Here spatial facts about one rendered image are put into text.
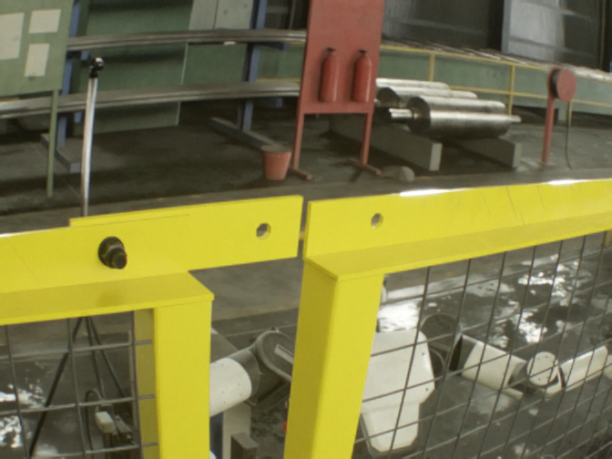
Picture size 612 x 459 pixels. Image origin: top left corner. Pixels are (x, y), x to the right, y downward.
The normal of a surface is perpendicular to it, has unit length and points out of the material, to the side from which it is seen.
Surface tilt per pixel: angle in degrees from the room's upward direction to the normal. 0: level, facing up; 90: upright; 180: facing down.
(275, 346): 39
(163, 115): 90
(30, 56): 90
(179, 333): 90
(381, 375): 58
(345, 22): 90
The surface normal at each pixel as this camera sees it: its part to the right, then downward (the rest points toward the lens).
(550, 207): 0.56, 0.32
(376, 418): 0.54, -0.24
